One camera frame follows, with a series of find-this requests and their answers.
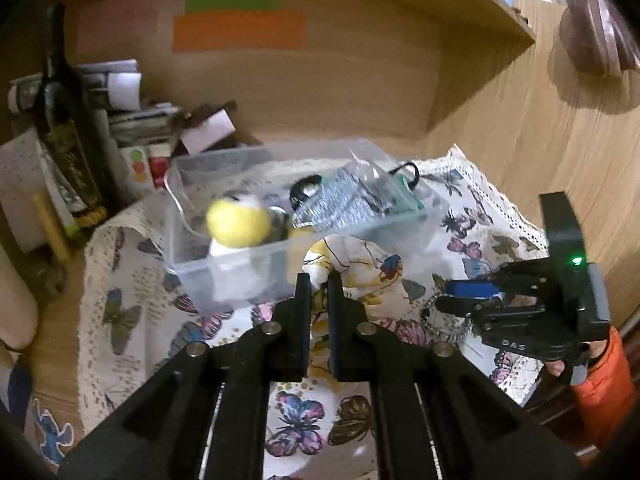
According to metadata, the white yellow patterned cloth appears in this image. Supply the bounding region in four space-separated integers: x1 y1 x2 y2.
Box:
302 234 411 393

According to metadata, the green knitted glove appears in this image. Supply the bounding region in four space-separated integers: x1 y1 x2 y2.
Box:
390 171 424 214

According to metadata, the yellow fuzzy ball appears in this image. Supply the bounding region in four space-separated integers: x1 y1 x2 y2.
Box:
205 194 271 248

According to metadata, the black and white sleep mask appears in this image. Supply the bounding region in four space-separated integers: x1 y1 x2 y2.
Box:
290 174 322 210

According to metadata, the orange sleeve forearm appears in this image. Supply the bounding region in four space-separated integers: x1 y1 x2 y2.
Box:
573 326 638 451

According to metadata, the right hand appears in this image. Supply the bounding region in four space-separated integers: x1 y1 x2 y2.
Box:
543 339 609 378

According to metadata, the clear plastic storage box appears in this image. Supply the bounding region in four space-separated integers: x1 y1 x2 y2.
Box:
163 139 449 314

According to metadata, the silver patterned plastic bag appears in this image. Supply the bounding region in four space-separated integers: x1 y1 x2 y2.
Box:
290 157 420 233

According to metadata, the white pink cardboard box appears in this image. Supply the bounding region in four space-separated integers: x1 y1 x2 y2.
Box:
180 110 235 155

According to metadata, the blue cartoon sticker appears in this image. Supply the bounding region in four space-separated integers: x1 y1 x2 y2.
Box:
32 398 75 468

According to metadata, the yellow wooden stick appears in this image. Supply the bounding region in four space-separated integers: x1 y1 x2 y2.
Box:
32 192 72 264

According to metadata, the stack of papers and boxes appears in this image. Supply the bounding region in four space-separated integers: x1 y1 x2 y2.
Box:
1 60 180 252

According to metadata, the orange paper sheet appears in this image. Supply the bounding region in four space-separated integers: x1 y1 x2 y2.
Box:
171 11 306 52

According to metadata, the dark glass bottle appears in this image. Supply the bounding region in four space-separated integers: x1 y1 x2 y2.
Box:
32 3 117 233

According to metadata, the green paper sheet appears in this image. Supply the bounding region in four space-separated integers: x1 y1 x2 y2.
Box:
184 0 282 13

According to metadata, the pink paper sheet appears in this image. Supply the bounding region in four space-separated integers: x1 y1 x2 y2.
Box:
89 0 157 42

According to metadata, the brown hat on wall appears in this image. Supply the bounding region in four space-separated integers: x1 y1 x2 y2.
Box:
559 0 639 78

